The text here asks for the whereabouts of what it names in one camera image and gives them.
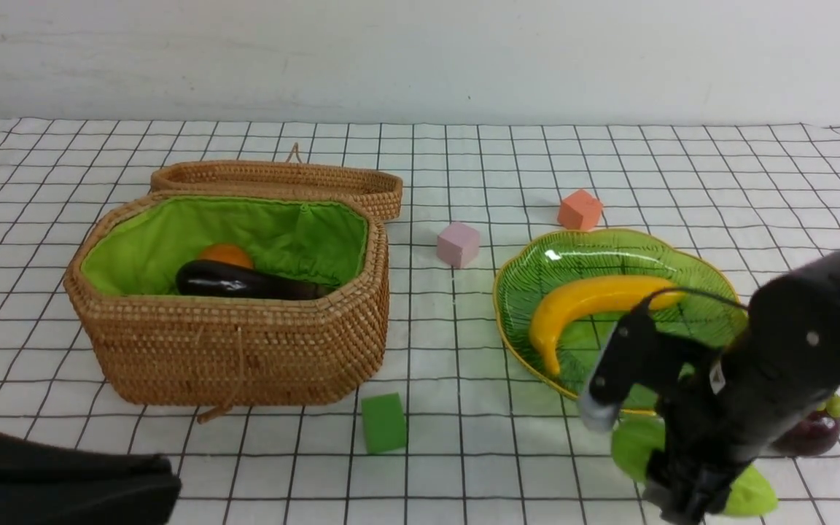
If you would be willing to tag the purple plastic eggplant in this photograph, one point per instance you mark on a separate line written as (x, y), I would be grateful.
(220, 279)

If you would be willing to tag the yellow plastic banana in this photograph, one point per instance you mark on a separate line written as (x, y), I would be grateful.
(579, 299)

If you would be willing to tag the orange-brown plastic potato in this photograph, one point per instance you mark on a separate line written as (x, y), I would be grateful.
(229, 254)

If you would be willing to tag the green foam cube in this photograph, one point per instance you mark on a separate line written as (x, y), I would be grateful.
(384, 423)

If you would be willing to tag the woven wicker basket green lining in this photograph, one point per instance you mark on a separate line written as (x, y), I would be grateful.
(159, 346)

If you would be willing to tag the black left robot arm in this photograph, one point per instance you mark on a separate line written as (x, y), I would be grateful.
(43, 484)

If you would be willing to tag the dark purple plastic mangosteen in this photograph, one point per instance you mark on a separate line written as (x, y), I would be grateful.
(817, 434)

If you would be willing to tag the orange foam cube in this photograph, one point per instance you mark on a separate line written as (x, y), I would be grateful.
(581, 210)

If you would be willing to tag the green glass leaf plate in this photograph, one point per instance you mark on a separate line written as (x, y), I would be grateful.
(554, 260)

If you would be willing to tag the white grid tablecloth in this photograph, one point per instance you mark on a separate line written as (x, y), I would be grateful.
(487, 444)

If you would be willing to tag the pink foam cube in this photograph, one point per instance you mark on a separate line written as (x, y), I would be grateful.
(458, 245)

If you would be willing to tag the woven wicker basket lid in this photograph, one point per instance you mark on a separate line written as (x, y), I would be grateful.
(377, 192)

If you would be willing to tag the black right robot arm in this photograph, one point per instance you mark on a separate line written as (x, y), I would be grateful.
(796, 318)

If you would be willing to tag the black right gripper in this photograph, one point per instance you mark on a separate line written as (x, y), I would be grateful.
(730, 412)

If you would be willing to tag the green plastic cucumber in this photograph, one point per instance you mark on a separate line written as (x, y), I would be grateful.
(635, 439)

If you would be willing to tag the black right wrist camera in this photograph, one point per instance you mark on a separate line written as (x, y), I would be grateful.
(638, 353)

